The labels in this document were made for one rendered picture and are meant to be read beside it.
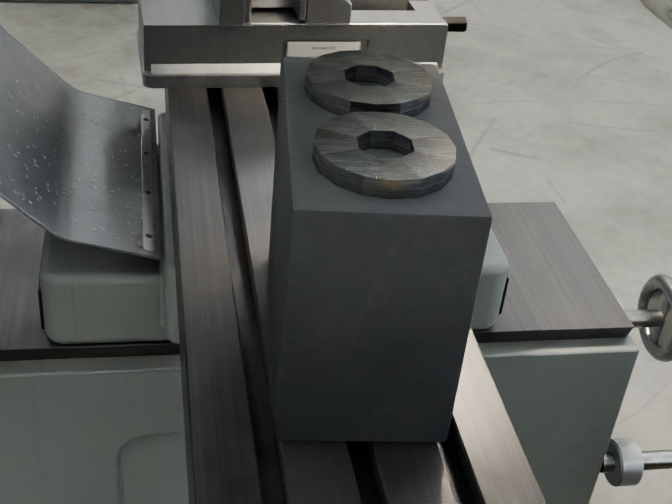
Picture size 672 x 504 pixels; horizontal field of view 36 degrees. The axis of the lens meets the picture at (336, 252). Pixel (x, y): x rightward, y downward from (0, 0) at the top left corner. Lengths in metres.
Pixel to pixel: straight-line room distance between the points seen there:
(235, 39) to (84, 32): 2.66
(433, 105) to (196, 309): 0.25
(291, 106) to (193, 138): 0.36
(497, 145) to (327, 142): 2.60
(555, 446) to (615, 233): 1.65
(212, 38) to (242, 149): 0.17
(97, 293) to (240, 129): 0.22
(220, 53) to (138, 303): 0.30
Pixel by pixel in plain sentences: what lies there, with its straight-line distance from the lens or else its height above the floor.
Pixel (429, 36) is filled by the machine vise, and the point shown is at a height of 1.01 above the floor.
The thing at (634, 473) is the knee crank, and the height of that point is 0.55.
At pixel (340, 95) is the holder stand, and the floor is 1.16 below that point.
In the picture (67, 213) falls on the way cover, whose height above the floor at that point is 0.91.
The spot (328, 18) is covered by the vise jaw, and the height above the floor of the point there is 1.04.
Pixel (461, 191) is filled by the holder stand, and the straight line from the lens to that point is 0.63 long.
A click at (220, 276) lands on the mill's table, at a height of 0.96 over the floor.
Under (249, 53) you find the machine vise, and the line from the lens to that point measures 1.16.
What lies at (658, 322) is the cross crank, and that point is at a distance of 1.42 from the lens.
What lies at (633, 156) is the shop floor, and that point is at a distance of 3.33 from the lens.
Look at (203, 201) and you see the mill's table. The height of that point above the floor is 0.96.
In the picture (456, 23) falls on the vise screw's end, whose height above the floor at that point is 1.01.
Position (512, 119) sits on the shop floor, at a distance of 3.40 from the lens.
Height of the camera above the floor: 1.46
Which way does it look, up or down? 34 degrees down
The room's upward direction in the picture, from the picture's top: 6 degrees clockwise
